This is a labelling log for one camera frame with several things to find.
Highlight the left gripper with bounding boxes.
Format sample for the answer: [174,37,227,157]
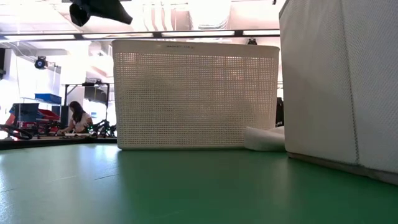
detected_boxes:
[68,0,134,27]

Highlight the small white cloth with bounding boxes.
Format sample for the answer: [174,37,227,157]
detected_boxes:
[244,126,285,152]

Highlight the blue plastic bin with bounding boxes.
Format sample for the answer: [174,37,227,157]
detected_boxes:
[34,93,62,105]

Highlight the red plastic bin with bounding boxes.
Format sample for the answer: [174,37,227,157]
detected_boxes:
[36,108,60,123]

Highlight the grey fabric bin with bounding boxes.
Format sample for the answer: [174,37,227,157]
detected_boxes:
[279,0,398,187]

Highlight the black overhead beam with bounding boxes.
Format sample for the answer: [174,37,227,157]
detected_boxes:
[0,29,280,42]

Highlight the black hanging round device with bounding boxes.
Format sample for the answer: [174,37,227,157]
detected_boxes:
[34,55,49,70]

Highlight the black metal rack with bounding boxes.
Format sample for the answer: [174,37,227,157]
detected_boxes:
[63,82,110,128]

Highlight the person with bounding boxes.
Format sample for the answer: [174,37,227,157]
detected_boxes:
[57,100,94,137]

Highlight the white perforated plastic basket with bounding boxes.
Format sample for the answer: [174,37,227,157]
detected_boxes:
[111,39,280,151]

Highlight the blue crate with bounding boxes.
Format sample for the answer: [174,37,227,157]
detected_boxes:
[11,102,40,124]

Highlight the black rectangular object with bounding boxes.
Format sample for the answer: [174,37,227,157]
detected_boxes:
[275,97,285,128]

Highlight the green table mat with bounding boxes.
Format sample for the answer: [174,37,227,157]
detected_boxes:
[0,142,398,224]

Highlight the black table frame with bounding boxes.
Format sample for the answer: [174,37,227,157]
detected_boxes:
[0,136,118,151]

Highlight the black cable loop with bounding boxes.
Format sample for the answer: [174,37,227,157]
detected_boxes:
[0,123,34,141]

